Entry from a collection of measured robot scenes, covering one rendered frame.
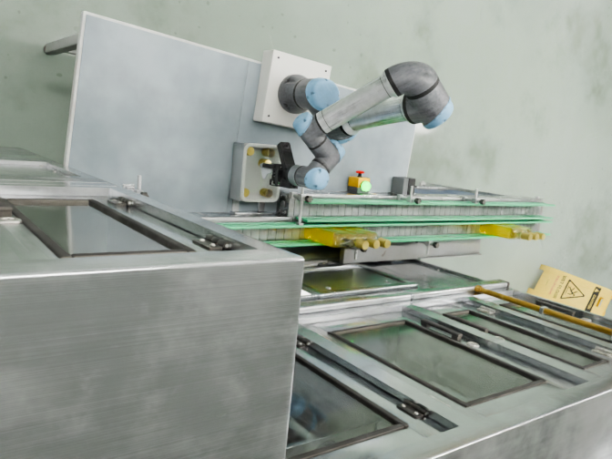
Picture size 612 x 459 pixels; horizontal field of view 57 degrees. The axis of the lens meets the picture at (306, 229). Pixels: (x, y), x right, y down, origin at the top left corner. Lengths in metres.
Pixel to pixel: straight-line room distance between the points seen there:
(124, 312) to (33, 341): 0.09
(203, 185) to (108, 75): 0.51
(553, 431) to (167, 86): 1.59
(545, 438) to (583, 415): 0.15
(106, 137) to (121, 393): 1.45
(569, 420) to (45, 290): 1.16
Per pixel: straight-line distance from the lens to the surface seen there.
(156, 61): 2.10
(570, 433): 1.48
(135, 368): 0.67
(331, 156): 1.96
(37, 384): 0.64
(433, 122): 1.91
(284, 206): 2.25
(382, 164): 2.71
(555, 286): 5.36
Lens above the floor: 2.71
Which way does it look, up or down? 52 degrees down
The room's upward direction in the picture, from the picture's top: 108 degrees clockwise
